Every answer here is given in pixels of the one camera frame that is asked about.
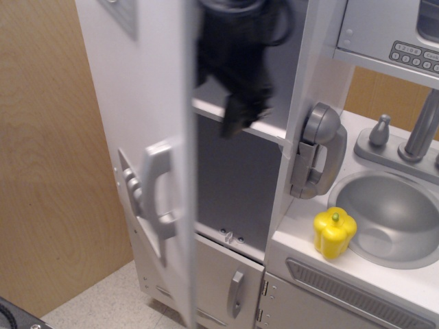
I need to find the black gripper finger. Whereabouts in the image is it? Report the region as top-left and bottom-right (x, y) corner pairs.
(220, 97), (261, 139)

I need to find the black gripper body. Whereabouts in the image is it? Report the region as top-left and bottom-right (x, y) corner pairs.
(195, 10), (276, 119)

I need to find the white toy fridge door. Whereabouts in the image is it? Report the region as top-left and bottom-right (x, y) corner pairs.
(76, 1), (197, 328)

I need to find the silver fridge door handle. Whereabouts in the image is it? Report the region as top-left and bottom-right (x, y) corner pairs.
(141, 141), (176, 241)

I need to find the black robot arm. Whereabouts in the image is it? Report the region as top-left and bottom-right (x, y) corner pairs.
(196, 1), (274, 138)

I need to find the white toy fridge cabinet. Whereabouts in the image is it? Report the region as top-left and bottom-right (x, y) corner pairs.
(193, 1), (353, 263)

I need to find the silver toy telephone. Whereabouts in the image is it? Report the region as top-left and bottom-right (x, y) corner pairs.
(290, 103), (347, 199)

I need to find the silver ice dispenser panel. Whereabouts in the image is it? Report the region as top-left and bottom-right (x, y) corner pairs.
(118, 149), (143, 217)

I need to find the silver faucet knob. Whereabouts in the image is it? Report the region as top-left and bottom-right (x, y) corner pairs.
(369, 114), (391, 147)

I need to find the yellow toy bell pepper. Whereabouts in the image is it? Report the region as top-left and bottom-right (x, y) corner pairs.
(313, 207), (357, 259)

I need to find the toy microwave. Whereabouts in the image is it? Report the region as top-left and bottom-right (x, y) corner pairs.
(337, 1), (438, 82)

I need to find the white freezer drawer door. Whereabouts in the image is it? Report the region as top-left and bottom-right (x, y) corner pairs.
(130, 219), (266, 329)

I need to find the silver toy faucet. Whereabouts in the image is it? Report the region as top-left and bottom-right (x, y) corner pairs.
(398, 89), (438, 162)

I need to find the silver toy sink basin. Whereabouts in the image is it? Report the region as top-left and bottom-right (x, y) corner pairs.
(328, 171), (438, 269)

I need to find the silver oven door panel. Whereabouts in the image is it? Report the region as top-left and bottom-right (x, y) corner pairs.
(258, 258), (438, 328)

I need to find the black case corner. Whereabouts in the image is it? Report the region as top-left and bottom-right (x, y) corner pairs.
(1, 297), (51, 329)

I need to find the wooden wall board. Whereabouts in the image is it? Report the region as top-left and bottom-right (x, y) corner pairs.
(1, 1), (132, 316)

